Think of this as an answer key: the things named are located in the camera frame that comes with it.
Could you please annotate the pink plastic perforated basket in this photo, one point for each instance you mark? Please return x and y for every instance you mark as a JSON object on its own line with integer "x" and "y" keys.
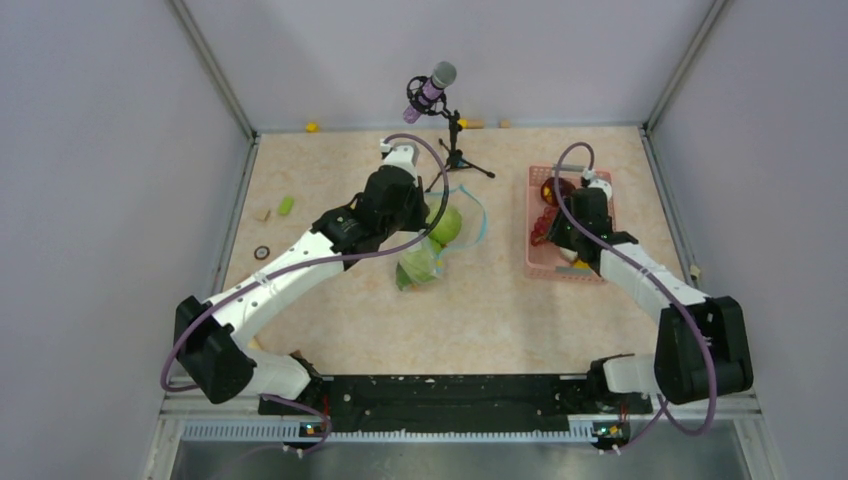
{"x": 546, "y": 261}

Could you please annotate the wooden cylinder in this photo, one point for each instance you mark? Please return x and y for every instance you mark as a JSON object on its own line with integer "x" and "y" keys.
{"x": 254, "y": 346}

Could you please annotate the round green fruit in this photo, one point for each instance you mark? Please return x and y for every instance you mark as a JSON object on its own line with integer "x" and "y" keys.
{"x": 448, "y": 228}

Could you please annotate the grey purple microphone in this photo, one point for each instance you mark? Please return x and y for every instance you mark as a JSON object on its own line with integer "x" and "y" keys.
{"x": 426, "y": 94}

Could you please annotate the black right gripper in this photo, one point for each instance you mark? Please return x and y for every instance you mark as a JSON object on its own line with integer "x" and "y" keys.
{"x": 556, "y": 233}

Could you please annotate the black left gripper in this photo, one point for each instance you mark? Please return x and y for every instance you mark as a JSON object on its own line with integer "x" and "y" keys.
{"x": 418, "y": 221}

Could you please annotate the green toy block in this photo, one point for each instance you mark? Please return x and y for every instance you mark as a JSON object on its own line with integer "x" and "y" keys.
{"x": 285, "y": 206}

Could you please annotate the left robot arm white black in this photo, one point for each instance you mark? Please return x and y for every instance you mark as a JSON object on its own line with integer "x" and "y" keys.
{"x": 211, "y": 339}

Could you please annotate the small wooden cube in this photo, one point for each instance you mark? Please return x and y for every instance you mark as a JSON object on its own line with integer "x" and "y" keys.
{"x": 262, "y": 215}

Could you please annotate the clear zip bag blue zipper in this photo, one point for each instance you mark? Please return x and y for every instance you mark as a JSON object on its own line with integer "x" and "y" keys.
{"x": 463, "y": 225}

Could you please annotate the wooden peg at wall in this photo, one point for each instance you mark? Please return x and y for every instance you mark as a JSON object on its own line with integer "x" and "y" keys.
{"x": 466, "y": 123}

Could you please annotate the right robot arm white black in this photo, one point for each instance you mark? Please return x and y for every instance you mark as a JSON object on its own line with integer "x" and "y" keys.
{"x": 701, "y": 348}

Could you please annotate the brown ring toy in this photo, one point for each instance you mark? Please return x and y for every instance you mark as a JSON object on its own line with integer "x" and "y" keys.
{"x": 261, "y": 253}

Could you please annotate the red grapes bunch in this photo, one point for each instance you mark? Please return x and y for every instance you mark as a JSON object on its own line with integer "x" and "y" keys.
{"x": 539, "y": 233}

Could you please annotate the green cabbage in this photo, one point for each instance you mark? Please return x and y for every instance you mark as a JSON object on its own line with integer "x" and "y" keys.
{"x": 417, "y": 267}

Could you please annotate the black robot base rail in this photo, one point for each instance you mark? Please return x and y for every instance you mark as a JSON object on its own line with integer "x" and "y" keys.
{"x": 465, "y": 404}

